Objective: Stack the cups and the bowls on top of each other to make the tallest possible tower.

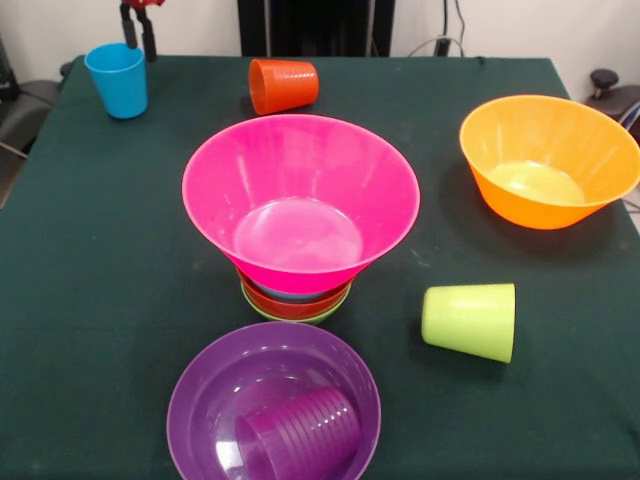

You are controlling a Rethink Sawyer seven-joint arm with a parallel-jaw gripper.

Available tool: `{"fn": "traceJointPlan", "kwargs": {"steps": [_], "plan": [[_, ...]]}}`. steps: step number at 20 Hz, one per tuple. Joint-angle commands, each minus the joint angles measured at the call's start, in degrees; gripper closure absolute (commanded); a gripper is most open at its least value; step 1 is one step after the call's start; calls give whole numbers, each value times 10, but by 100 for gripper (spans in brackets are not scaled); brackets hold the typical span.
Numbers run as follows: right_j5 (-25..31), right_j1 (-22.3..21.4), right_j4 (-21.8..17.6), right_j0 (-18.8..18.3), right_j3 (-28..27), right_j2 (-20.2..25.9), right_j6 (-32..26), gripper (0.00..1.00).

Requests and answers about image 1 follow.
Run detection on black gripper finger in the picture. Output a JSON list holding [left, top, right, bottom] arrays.
[[134, 5, 159, 64], [118, 1, 140, 50]]

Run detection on blue plastic cup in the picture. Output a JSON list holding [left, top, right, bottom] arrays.
[[83, 42, 149, 120]]

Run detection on orange plastic cup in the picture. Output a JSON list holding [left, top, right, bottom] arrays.
[[248, 58, 320, 116]]

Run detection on pink plastic bowl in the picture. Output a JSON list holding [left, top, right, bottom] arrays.
[[181, 113, 422, 295]]

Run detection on blue plastic bowl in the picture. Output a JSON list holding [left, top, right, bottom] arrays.
[[257, 283, 324, 304]]

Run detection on orange plastic bowl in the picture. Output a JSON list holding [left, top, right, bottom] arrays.
[[237, 269, 355, 321]]

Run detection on green plastic bowl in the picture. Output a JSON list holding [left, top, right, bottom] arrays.
[[240, 279, 351, 326]]

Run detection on purple plastic bowl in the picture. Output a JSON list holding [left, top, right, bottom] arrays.
[[166, 321, 383, 480]]

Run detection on purple plastic cup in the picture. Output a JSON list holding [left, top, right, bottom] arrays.
[[234, 385, 362, 480]]

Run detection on lime green plastic cup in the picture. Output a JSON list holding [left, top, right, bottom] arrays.
[[420, 282, 517, 364]]

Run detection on grey chair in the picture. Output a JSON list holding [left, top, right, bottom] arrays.
[[0, 37, 66, 161]]

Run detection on yellow plastic bowl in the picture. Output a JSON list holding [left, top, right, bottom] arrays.
[[459, 94, 640, 231]]

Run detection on black chair armrest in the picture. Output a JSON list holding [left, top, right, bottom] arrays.
[[587, 68, 640, 136]]

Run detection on dark green tablecloth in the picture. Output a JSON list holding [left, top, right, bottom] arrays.
[[0, 53, 640, 480]]

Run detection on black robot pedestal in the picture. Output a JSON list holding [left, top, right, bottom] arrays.
[[238, 0, 396, 57]]

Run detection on black hanging cable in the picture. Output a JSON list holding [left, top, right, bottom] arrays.
[[453, 0, 469, 57]]

